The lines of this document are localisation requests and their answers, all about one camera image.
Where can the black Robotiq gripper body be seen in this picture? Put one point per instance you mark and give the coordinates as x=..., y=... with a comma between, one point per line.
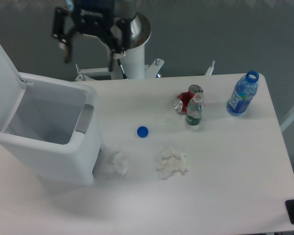
x=95, y=18

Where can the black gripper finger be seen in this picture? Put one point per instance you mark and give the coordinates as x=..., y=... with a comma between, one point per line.
x=120, y=40
x=58, y=31

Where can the white trash can lid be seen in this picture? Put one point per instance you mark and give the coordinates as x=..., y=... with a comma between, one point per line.
x=12, y=89

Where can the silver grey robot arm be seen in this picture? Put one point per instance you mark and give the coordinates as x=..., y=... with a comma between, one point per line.
x=122, y=9

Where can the crushed red soda can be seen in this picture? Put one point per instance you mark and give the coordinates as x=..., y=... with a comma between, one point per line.
x=180, y=103

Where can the clear white bottle cap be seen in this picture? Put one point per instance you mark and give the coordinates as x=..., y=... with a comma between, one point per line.
x=161, y=118

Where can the blue bottle cap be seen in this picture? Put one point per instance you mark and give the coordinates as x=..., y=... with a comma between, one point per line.
x=142, y=131

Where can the white plastic trash can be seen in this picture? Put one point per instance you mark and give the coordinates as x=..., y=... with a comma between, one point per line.
x=54, y=130

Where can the small clear green-label bottle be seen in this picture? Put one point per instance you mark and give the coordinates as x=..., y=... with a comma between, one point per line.
x=195, y=109

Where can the small crumpled white tissue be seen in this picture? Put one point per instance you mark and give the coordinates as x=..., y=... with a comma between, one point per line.
x=120, y=163

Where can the large blue drink bottle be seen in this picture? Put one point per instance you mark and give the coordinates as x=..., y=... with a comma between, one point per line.
x=243, y=93

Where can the large crumpled white tissue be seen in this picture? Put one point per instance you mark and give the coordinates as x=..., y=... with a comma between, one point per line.
x=172, y=162

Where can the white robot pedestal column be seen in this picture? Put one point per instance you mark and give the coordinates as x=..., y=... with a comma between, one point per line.
x=133, y=62

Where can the white metal base frame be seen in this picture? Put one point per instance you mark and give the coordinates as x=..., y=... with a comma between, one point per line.
x=150, y=71

